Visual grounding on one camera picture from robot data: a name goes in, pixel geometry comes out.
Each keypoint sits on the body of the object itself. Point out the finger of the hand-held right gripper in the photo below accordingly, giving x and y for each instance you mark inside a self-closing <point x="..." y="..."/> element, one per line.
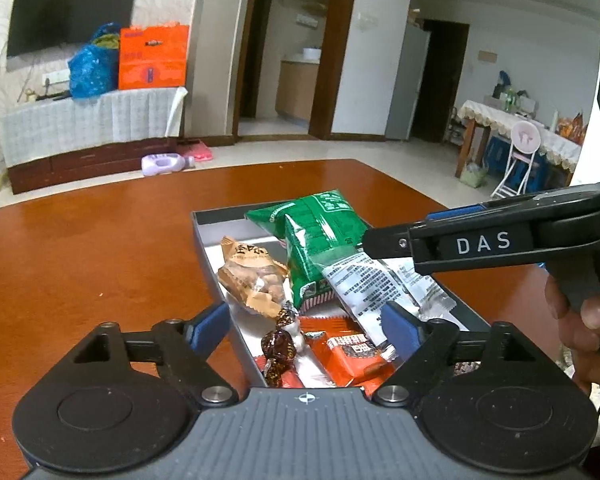
<point x="385" y="245"/>
<point x="455" y="213"/>

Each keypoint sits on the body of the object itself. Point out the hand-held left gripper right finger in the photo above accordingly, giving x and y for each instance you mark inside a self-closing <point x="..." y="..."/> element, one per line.
<point x="397" y="327"/>

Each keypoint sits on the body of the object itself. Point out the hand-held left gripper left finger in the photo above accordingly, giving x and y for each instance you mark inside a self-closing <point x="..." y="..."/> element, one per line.
<point x="210" y="330"/>

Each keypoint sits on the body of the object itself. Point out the silver dark snack packet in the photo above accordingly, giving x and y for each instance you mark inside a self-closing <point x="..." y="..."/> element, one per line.
<point x="425" y="290"/>

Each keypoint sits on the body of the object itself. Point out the orange snack packet brown label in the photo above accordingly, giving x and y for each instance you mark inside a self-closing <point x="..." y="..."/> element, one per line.
<point x="355" y="355"/>

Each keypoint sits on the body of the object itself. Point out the long black white snack stick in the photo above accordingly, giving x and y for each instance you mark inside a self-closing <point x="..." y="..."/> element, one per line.
<point x="360" y="290"/>

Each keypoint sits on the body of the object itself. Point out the tan nut snack packet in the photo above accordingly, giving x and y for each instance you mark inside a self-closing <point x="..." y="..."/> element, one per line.
<point x="252" y="275"/>

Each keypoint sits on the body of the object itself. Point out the dark brown candy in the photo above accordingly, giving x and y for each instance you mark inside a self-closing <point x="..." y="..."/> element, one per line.
<point x="279" y="347"/>

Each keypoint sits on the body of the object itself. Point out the green snack packet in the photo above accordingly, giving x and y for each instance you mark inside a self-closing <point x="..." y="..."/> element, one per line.
<point x="310" y="230"/>

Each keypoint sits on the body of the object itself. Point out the tan patterned snack packet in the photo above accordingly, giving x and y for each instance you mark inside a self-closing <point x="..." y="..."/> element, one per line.
<point x="465" y="367"/>

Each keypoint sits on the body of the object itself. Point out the white cardboard box tray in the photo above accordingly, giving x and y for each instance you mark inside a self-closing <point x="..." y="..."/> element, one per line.
<point x="220" y="230"/>

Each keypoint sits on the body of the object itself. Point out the person's right hand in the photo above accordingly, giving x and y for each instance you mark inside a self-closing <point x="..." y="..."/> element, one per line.
<point x="570" y="330"/>

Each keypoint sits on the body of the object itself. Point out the dining table with lace cloth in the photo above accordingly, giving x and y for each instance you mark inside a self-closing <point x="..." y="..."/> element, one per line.
<point x="485" y="117"/>

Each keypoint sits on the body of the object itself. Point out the white pink folding chair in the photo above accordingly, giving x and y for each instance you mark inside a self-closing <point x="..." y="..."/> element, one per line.
<point x="525" y="137"/>

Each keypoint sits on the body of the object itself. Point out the orange snack bags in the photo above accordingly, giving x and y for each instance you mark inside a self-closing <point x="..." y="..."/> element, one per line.
<point x="572" y="130"/>

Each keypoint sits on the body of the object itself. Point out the dark wooden door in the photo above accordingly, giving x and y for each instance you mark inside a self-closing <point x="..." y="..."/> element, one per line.
<point x="440" y="85"/>

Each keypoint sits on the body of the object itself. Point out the grey refrigerator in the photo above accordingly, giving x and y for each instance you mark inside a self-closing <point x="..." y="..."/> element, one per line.
<point x="405" y="85"/>

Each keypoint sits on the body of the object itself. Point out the purple plastic bottle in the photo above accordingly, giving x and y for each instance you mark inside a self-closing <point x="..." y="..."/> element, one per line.
<point x="162" y="164"/>

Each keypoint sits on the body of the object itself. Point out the wooden kitchen cabinet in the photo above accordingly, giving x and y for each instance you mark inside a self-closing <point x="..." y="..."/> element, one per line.
<point x="295" y="90"/>

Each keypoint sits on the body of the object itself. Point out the pink floor cloth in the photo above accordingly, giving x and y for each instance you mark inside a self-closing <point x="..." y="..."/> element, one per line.
<point x="200" y="151"/>

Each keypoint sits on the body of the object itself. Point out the boxes atop refrigerator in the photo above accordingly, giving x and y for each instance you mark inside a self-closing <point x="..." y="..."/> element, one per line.
<point x="414" y="17"/>

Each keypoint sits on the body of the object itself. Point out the white kitchen container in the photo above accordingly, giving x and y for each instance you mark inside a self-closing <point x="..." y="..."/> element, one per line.
<point x="312" y="55"/>

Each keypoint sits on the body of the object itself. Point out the brown wooden television cabinet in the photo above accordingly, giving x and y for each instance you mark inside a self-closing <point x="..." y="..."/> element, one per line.
<point x="80" y="160"/>

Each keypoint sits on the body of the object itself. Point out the white patterned cabinet cloth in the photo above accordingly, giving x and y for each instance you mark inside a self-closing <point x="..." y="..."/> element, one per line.
<point x="80" y="120"/>

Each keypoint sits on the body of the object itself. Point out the orange cardboard box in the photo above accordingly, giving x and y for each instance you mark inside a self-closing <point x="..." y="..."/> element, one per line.
<point x="152" y="60"/>

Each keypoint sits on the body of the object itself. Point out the blue plastic bag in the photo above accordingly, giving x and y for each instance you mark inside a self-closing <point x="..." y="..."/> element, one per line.
<point x="92" y="72"/>

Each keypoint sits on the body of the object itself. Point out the paper wall notice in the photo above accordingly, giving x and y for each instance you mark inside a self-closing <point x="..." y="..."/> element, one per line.
<point x="487" y="57"/>

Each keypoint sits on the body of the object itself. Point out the brown wooden door frame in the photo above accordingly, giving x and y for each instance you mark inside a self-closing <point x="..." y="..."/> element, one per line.
<point x="337" y="60"/>

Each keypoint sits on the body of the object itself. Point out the small white wall switch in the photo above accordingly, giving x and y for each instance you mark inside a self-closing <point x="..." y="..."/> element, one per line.
<point x="366" y="20"/>

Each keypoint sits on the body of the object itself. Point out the black wall television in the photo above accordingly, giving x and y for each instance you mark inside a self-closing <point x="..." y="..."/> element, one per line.
<point x="70" y="10"/>

